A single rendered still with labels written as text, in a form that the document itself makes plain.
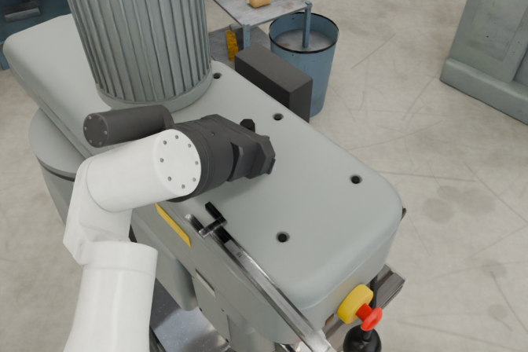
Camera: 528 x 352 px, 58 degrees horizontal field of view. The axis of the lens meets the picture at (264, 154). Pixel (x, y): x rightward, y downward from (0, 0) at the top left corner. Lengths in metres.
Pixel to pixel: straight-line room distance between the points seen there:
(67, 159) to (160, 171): 0.81
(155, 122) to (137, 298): 0.19
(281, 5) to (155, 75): 2.46
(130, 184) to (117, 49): 0.30
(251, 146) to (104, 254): 0.24
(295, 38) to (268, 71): 2.32
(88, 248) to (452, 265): 2.64
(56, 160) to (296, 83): 0.60
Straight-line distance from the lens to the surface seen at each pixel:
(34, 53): 1.25
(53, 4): 4.76
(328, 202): 0.66
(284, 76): 1.12
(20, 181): 3.50
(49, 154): 1.28
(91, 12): 0.71
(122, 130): 0.49
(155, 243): 1.00
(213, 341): 1.66
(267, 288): 0.58
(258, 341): 1.03
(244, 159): 0.60
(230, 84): 0.84
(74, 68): 1.16
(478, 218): 3.23
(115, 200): 0.49
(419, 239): 3.01
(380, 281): 1.74
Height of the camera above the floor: 2.42
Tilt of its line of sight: 47 degrees down
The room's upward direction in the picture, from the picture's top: straight up
